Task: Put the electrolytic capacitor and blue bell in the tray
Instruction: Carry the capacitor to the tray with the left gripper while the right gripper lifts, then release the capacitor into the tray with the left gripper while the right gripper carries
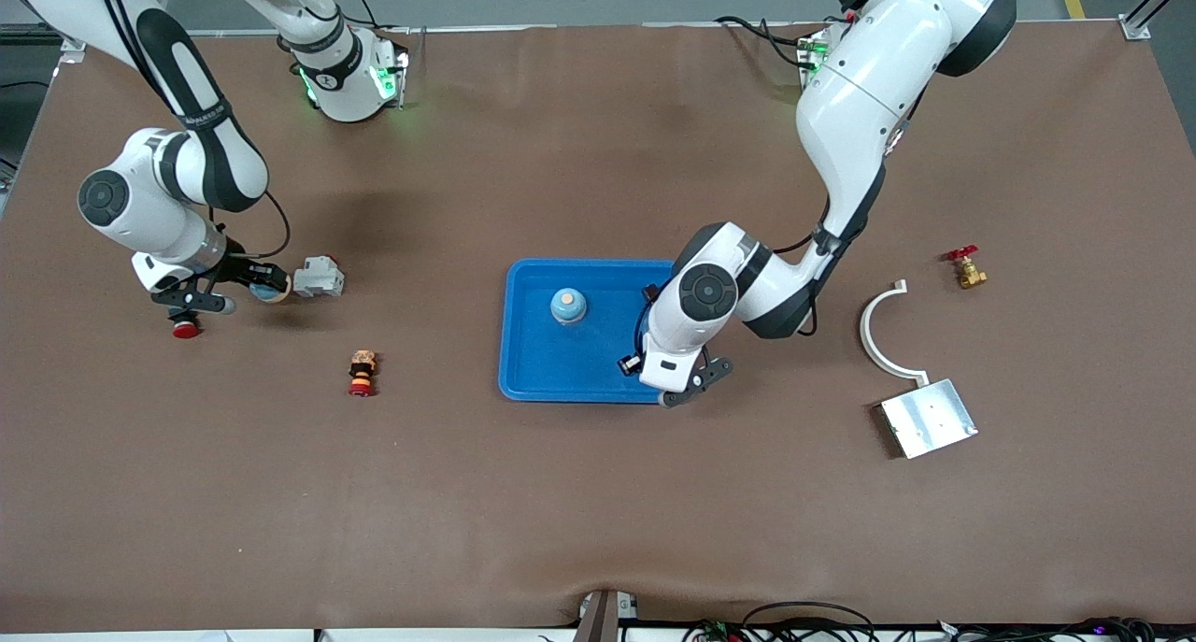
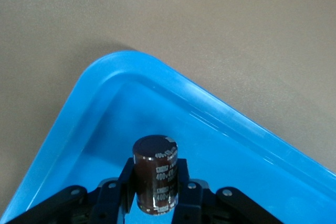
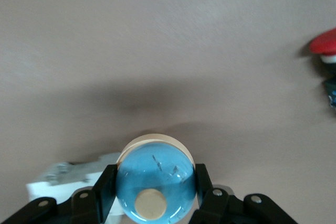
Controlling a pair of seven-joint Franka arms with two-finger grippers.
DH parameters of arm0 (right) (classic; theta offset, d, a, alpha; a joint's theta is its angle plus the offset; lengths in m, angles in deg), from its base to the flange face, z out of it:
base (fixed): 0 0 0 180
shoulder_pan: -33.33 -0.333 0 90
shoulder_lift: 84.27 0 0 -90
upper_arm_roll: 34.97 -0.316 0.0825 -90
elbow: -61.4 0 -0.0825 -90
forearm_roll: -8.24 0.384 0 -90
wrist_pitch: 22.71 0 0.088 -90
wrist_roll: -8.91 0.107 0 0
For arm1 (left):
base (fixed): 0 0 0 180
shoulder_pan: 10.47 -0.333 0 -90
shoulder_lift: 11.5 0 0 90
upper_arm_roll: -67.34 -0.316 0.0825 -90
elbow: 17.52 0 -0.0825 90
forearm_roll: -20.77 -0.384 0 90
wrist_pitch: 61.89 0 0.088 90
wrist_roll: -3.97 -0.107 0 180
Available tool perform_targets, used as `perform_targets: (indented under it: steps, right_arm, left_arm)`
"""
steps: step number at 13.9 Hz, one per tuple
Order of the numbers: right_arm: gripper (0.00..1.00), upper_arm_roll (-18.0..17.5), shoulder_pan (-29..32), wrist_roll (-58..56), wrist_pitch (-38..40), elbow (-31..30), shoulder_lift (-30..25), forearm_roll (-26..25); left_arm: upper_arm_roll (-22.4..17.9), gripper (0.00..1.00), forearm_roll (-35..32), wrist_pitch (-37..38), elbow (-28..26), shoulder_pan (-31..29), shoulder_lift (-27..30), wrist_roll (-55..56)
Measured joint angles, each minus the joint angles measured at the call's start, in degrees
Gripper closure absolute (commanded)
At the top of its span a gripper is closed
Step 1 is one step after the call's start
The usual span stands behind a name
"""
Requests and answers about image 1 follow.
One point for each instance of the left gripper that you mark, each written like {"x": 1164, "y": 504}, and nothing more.
{"x": 638, "y": 359}

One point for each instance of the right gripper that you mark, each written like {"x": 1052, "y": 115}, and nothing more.
{"x": 247, "y": 271}

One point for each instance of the small black connector block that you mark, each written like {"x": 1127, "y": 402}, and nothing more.
{"x": 629, "y": 365}

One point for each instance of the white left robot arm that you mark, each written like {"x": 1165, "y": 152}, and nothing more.
{"x": 860, "y": 109}

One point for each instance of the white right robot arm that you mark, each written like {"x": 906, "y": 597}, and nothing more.
{"x": 201, "y": 156}

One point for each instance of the blue plastic tray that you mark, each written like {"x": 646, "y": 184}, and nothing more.
{"x": 561, "y": 371}

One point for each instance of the white circuit breaker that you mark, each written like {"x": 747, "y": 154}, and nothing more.
{"x": 320, "y": 278}

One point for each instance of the red mushroom push button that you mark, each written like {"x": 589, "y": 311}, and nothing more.
{"x": 186, "y": 330}

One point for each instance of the striped orange emergency stop button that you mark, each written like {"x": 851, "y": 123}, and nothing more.
{"x": 362, "y": 373}

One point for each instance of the aluminium plate module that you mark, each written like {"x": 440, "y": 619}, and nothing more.
{"x": 930, "y": 420}

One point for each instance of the white semicircular bracket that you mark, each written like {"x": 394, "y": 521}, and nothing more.
{"x": 864, "y": 334}

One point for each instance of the grey metal mount bracket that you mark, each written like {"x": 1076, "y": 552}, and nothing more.
{"x": 598, "y": 619}

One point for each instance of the aluminium frame post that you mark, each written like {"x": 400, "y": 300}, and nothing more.
{"x": 1135, "y": 27}
{"x": 72, "y": 51}

